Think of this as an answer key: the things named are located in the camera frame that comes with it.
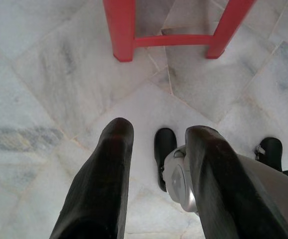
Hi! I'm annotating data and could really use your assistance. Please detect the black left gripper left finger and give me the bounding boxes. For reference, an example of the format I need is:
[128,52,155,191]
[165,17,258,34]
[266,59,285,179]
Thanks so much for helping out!
[49,117,135,239]

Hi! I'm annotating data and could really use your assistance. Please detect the red plastic stool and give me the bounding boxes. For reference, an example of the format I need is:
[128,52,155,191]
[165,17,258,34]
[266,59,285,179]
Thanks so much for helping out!
[103,0,257,62]

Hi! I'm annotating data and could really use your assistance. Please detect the silver black right robot leg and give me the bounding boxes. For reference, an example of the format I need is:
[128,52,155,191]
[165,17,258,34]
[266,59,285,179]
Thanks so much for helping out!
[255,136,288,179]

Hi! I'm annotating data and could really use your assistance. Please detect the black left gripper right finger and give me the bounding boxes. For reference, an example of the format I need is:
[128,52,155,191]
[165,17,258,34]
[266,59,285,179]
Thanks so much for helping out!
[185,125,288,239]

